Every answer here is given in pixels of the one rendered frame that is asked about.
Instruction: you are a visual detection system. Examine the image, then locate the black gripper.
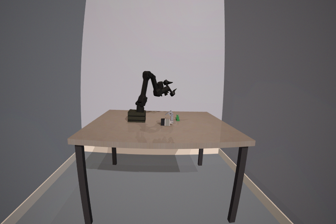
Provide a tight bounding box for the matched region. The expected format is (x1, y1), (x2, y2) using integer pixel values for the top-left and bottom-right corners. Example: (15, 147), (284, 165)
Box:
(163, 80), (176, 96)

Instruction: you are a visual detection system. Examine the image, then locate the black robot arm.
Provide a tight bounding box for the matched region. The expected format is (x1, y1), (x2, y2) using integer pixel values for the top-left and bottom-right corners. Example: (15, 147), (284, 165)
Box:
(135, 71), (169, 113)

